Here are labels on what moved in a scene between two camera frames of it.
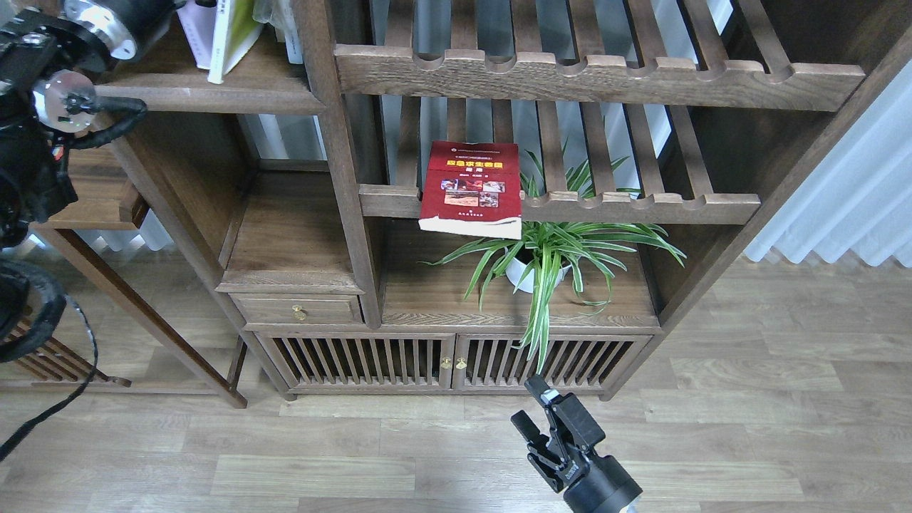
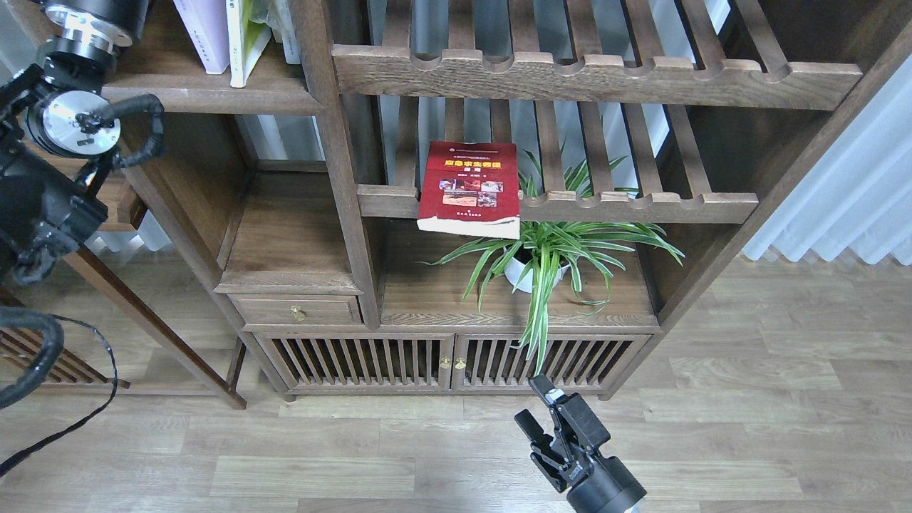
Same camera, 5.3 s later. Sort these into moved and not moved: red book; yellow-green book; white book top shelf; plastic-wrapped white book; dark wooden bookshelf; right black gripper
Moved: white book top shelf; yellow-green book
Not moved: right black gripper; plastic-wrapped white book; red book; dark wooden bookshelf
